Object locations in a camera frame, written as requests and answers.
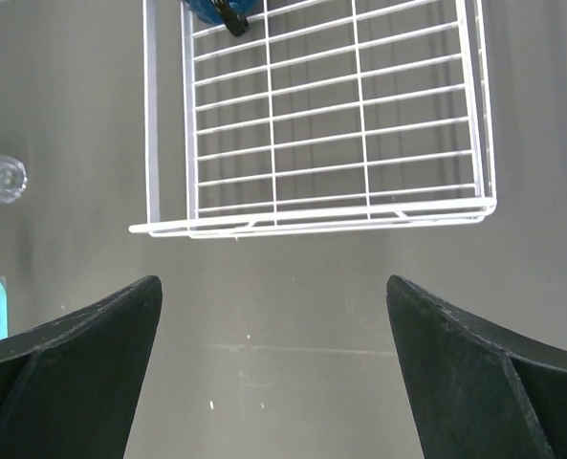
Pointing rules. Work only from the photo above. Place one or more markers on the dark blue mug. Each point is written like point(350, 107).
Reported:
point(232, 14)

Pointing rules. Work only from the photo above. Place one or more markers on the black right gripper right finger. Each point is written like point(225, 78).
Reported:
point(476, 389)

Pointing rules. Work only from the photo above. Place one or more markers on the white wire dish rack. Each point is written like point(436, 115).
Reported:
point(325, 116)

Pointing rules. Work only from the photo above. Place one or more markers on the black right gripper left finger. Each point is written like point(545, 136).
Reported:
point(69, 388)

